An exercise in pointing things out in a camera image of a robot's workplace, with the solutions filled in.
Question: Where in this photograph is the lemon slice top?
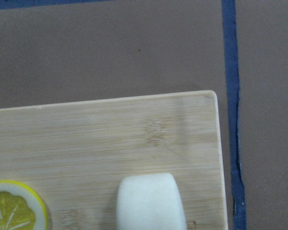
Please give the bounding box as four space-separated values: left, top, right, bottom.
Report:
0 180 48 230

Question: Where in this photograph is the bamboo cutting board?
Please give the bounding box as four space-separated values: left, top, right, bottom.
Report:
0 91 228 230

